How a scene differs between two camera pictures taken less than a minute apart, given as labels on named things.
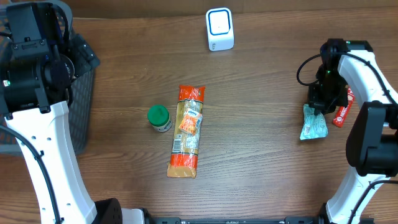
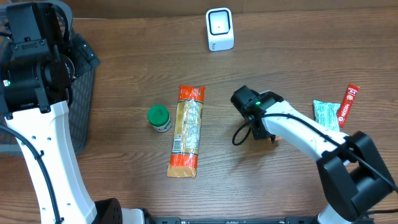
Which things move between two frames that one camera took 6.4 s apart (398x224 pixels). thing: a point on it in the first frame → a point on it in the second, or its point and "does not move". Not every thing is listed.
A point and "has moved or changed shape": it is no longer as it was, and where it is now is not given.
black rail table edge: (288, 220) does not move
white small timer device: (220, 28) does not move
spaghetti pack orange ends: (184, 157) does not move
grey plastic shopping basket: (81, 109) does not move
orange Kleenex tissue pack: (191, 121) → (277, 137)
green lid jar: (158, 117) does not move
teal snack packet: (314, 126) has moved or changed shape
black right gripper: (316, 100) → (258, 135)
